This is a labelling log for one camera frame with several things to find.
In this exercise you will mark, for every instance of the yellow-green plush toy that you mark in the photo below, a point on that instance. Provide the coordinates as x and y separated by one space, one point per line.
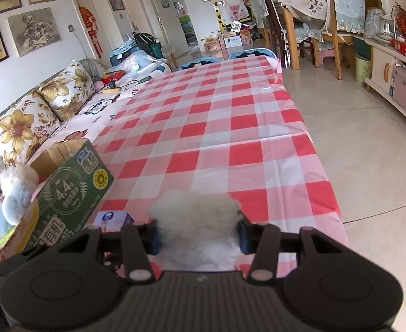
19 235

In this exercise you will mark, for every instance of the cartoon print sofa sheet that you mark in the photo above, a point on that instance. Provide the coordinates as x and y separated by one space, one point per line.
120 96

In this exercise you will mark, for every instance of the red white checkered tablecloth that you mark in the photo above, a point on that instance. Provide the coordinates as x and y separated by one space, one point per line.
224 128

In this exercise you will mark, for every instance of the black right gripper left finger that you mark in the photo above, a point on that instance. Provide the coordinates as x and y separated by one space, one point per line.
138 241

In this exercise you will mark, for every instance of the blue chair back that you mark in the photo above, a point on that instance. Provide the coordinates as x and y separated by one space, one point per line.
253 52

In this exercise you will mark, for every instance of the light blue fluffy plush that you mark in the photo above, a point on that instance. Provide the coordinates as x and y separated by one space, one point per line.
18 184

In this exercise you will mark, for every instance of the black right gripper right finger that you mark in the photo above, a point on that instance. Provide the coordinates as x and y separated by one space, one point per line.
262 241

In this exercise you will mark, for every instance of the green printed cardboard box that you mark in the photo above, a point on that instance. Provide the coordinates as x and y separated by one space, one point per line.
74 180

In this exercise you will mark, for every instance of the green waste bin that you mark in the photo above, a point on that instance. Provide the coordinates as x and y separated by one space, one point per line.
363 69

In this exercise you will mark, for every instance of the floral cushion sofa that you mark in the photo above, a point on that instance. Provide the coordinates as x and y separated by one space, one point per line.
65 107

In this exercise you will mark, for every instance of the wooden dining chair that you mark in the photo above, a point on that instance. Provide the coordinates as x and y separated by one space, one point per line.
344 18

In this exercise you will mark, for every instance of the cream sideboard cabinet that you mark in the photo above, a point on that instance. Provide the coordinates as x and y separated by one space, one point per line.
388 73

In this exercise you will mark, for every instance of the grey sketch wall picture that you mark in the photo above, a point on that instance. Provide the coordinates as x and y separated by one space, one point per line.
33 30

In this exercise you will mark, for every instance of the white fluffy plush toy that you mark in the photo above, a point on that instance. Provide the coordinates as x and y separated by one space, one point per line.
197 232

